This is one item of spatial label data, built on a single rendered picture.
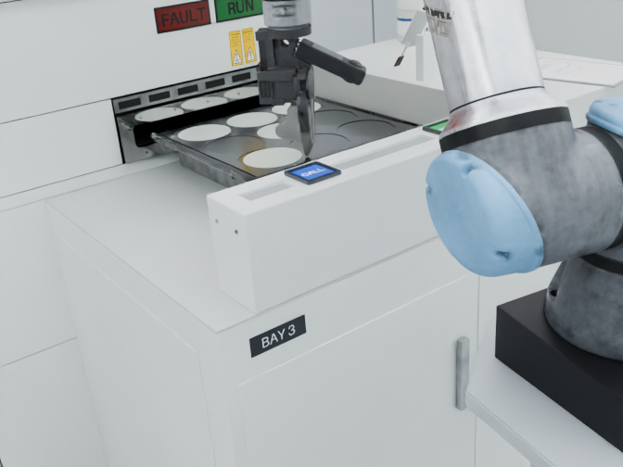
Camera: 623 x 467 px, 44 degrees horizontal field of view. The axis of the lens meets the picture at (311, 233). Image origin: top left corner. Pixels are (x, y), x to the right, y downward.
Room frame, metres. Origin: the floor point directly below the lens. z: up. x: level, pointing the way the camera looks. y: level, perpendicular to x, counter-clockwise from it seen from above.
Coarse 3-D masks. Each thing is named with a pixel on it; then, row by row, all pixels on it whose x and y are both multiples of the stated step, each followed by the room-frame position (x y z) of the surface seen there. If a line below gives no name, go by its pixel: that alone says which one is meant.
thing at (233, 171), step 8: (152, 136) 1.41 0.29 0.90; (160, 136) 1.40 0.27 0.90; (168, 144) 1.36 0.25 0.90; (176, 144) 1.34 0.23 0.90; (184, 152) 1.31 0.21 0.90; (192, 152) 1.29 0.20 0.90; (200, 160) 1.26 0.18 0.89; (208, 160) 1.24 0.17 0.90; (216, 160) 1.23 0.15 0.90; (216, 168) 1.22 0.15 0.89; (224, 168) 1.20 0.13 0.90; (232, 168) 1.19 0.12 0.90; (240, 176) 1.16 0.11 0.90; (248, 176) 1.14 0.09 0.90
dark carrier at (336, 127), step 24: (216, 120) 1.48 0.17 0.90; (336, 120) 1.42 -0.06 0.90; (360, 120) 1.41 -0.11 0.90; (384, 120) 1.39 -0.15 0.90; (192, 144) 1.34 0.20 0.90; (216, 144) 1.33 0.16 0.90; (240, 144) 1.32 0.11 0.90; (264, 144) 1.31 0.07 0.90; (288, 144) 1.30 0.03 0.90; (336, 144) 1.28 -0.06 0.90; (360, 144) 1.27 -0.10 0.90; (240, 168) 1.19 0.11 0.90; (264, 168) 1.18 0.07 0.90
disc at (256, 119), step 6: (246, 114) 1.51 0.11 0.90; (252, 114) 1.51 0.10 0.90; (258, 114) 1.51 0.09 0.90; (264, 114) 1.50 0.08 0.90; (270, 114) 1.50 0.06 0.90; (228, 120) 1.48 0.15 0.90; (234, 120) 1.47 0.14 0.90; (240, 120) 1.47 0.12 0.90; (246, 120) 1.47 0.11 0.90; (252, 120) 1.46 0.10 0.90; (258, 120) 1.46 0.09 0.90; (264, 120) 1.46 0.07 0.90; (270, 120) 1.45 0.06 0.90; (240, 126) 1.43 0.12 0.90; (246, 126) 1.43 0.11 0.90; (252, 126) 1.42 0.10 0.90
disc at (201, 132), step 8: (192, 128) 1.44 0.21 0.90; (200, 128) 1.44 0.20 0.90; (208, 128) 1.44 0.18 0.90; (216, 128) 1.43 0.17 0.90; (224, 128) 1.43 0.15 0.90; (184, 136) 1.39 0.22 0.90; (192, 136) 1.39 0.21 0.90; (200, 136) 1.39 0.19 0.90; (208, 136) 1.38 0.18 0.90; (216, 136) 1.38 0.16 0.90
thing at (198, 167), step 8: (184, 160) 1.44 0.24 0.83; (192, 160) 1.42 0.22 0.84; (192, 168) 1.42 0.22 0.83; (200, 168) 1.39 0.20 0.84; (208, 168) 1.37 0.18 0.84; (208, 176) 1.37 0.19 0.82; (216, 176) 1.34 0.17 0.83; (224, 176) 1.32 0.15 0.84; (224, 184) 1.32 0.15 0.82; (232, 184) 1.30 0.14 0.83
